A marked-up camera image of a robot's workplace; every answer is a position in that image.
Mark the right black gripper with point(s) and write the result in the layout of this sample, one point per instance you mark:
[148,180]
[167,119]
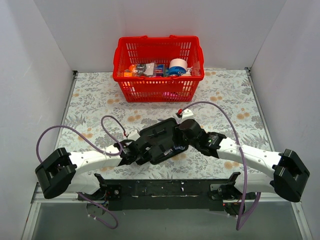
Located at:
[180,136]

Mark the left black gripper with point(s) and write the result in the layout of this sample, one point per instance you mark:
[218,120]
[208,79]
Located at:
[144,152]

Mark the black zippered tool case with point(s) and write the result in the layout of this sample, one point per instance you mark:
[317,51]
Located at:
[163,142]

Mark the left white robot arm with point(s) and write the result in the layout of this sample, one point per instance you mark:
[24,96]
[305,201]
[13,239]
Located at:
[64,171]

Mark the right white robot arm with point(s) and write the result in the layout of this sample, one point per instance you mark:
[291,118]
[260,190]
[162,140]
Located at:
[282,173]

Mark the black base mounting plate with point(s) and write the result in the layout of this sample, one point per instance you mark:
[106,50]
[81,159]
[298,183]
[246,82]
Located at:
[162,194]

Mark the floral patterned table mat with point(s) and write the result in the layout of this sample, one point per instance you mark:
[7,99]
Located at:
[224,102]

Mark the white tape roll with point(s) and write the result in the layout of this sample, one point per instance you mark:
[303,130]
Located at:
[177,67]

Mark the red plastic shopping basket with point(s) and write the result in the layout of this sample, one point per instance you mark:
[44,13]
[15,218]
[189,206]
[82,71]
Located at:
[133,50]

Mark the colourful packaged item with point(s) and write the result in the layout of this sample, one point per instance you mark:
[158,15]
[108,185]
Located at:
[159,70]

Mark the orange small box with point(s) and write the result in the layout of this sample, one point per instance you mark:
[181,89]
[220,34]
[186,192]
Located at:
[128,74]

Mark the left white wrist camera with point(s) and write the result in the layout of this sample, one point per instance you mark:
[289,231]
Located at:
[133,135]

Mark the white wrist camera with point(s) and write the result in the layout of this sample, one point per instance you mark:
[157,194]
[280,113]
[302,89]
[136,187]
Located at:
[185,114]
[133,135]

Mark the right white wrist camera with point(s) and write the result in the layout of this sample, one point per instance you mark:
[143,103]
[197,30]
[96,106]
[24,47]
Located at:
[185,114]

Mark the aluminium frame rail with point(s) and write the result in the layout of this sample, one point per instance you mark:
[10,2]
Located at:
[72,197]

